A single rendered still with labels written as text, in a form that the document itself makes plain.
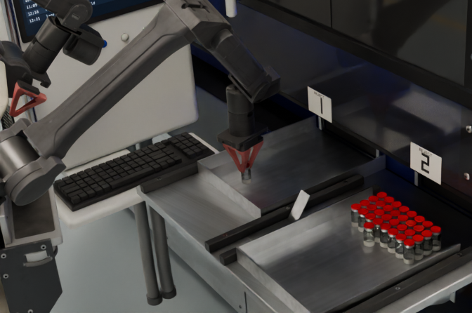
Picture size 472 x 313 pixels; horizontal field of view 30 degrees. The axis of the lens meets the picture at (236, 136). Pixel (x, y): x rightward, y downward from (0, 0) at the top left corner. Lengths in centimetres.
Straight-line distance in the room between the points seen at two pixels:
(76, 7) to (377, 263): 76
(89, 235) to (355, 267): 191
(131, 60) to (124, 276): 192
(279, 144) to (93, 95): 82
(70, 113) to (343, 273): 62
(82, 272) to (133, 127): 107
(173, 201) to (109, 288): 127
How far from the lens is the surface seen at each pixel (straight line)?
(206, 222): 187
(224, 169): 204
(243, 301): 278
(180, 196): 197
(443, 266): 170
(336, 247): 177
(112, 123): 230
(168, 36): 138
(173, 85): 235
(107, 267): 330
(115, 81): 139
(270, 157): 207
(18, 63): 178
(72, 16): 176
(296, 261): 173
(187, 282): 315
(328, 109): 197
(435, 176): 176
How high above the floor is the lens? 193
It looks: 29 degrees down
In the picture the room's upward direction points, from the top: 6 degrees counter-clockwise
